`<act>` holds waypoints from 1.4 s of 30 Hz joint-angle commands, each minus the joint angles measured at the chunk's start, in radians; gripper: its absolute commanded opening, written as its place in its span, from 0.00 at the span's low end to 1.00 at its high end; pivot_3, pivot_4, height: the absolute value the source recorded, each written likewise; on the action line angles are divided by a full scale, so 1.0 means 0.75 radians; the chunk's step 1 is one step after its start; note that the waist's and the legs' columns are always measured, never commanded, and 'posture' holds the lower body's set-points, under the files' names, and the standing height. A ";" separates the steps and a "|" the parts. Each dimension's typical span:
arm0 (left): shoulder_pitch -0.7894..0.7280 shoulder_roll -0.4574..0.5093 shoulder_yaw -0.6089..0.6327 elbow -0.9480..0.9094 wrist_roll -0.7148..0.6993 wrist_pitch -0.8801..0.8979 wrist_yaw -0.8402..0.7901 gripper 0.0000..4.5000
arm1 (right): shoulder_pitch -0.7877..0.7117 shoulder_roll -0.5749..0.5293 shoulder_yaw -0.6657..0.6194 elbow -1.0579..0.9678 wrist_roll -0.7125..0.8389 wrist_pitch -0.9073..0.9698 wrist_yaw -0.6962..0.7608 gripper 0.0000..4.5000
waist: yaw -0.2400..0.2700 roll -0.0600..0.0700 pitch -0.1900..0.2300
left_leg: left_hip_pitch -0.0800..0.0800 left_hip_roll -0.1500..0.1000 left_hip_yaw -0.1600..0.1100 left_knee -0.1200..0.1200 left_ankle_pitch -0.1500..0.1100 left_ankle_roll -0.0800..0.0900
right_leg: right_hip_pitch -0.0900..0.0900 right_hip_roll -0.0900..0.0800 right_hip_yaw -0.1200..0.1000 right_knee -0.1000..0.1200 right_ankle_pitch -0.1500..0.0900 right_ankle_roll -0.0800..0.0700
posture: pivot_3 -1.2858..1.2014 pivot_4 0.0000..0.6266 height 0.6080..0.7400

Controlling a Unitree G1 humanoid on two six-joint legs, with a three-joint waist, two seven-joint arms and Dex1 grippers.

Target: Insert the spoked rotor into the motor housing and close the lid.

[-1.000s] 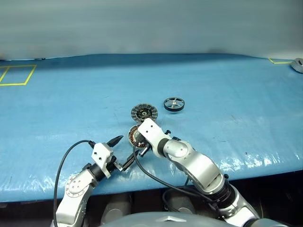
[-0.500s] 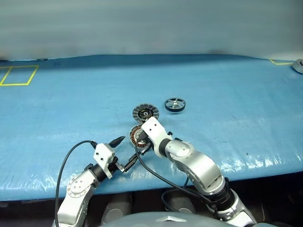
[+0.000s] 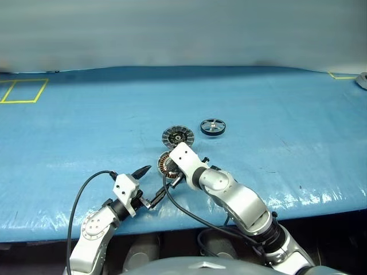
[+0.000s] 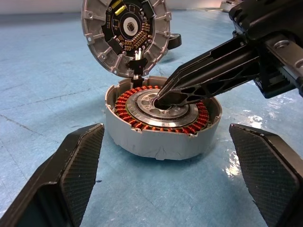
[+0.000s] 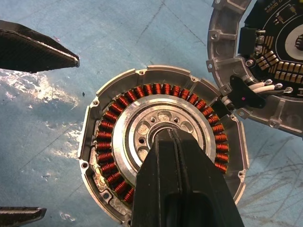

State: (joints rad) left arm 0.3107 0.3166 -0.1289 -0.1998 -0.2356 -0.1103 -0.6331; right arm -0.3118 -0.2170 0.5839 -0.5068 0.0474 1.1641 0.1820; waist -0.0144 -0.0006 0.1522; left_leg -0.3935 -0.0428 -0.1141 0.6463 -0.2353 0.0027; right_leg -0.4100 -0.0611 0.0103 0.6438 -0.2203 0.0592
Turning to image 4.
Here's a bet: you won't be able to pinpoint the silver spoked rotor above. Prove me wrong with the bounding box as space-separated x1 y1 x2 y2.
126 88 199 128

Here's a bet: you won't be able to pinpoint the grey motor housing copper windings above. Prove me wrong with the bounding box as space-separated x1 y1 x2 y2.
105 75 223 161

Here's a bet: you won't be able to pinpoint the small black object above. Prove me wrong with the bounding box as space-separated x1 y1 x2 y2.
167 33 182 50

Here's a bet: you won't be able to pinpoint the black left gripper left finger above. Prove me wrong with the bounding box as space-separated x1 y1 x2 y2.
0 123 105 227

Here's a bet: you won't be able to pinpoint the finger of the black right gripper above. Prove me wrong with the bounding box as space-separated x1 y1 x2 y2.
157 58 261 109
165 38 260 92

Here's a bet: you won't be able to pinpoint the silver motor lid circuit board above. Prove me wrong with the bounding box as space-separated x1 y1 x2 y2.
81 0 171 79

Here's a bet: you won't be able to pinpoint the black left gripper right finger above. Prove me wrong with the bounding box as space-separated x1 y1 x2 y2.
229 123 303 227

